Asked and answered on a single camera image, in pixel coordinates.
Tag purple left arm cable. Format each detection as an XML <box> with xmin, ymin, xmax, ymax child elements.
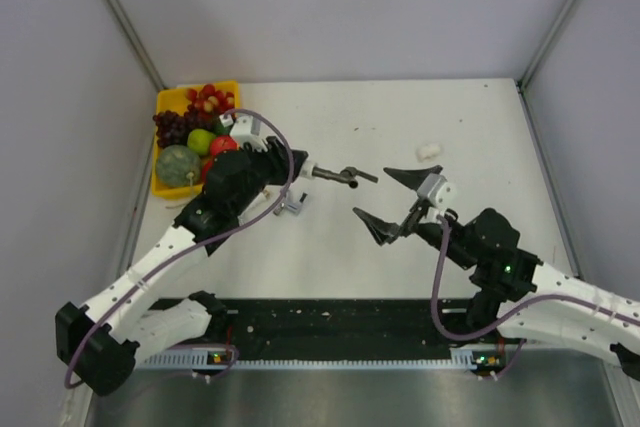
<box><xmin>63</xmin><ymin>107</ymin><xmax>296</xmax><ymax>389</ymax></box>

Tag green striped melon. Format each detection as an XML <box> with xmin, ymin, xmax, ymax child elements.
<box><xmin>155</xmin><ymin>145</ymin><xmax>201</xmax><ymax>188</ymax></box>

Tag chrome water faucet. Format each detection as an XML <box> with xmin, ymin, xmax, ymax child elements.
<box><xmin>273</xmin><ymin>191</ymin><xmax>308</xmax><ymax>216</ymax></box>

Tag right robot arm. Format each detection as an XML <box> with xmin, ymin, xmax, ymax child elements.
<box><xmin>354</xmin><ymin>165</ymin><xmax>639</xmax><ymax>380</ymax></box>

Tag white slotted cable duct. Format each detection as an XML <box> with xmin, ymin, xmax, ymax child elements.
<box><xmin>136</xmin><ymin>348</ymin><xmax>506</xmax><ymax>374</ymax></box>

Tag red apple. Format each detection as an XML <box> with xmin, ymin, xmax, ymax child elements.
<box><xmin>209</xmin><ymin>135</ymin><xmax>238</xmax><ymax>158</ymax></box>

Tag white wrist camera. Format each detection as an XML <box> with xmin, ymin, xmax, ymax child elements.
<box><xmin>416</xmin><ymin>173</ymin><xmax>457</xmax><ymax>211</ymax></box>
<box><xmin>219</xmin><ymin>114</ymin><xmax>267</xmax><ymax>152</ymax></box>

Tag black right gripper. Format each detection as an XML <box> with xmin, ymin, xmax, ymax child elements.
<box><xmin>354</xmin><ymin>166</ymin><xmax>476</xmax><ymax>270</ymax></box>

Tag white faucet with brass tip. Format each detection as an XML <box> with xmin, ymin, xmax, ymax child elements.
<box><xmin>249</xmin><ymin>189</ymin><xmax>272</xmax><ymax>209</ymax></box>

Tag dark green lime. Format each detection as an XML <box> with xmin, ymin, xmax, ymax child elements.
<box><xmin>214</xmin><ymin>120</ymin><xmax>231</xmax><ymax>136</ymax></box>

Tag far white pipe elbow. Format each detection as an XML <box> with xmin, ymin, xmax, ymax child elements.
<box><xmin>415</xmin><ymin>142</ymin><xmax>443</xmax><ymax>163</ymax></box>

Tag dark purple grape bunch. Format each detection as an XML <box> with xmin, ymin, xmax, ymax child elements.
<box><xmin>153</xmin><ymin>105</ymin><xmax>214</xmax><ymax>149</ymax></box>

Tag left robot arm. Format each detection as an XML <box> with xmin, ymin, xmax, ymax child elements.
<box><xmin>55</xmin><ymin>137</ymin><xmax>309</xmax><ymax>396</ymax></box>

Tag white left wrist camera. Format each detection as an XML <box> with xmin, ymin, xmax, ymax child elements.
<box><xmin>219</xmin><ymin>114</ymin><xmax>267</xmax><ymax>152</ymax></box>

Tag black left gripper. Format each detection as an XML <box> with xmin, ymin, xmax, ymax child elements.
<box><xmin>231</xmin><ymin>136</ymin><xmax>307</xmax><ymax>216</ymax></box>

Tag yellow plastic fruit tray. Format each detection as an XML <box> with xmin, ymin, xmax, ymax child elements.
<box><xmin>151</xmin><ymin>79</ymin><xmax>248</xmax><ymax>198</ymax></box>

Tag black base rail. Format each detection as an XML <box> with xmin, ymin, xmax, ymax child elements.
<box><xmin>185</xmin><ymin>298</ymin><xmax>464</xmax><ymax>362</ymax></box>

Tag dark bronze water faucet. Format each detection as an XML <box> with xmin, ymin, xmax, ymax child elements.
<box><xmin>312</xmin><ymin>167</ymin><xmax>379</xmax><ymax>189</ymax></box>

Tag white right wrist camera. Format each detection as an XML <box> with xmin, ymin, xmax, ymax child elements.
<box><xmin>416</xmin><ymin>173</ymin><xmax>457</xmax><ymax>211</ymax></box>

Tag green apple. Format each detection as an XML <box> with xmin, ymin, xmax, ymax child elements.
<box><xmin>187</xmin><ymin>129</ymin><xmax>216</xmax><ymax>157</ymax></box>

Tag white pipe elbow fitting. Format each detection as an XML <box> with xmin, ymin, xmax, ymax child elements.
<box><xmin>299</xmin><ymin>159</ymin><xmax>317</xmax><ymax>180</ymax></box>

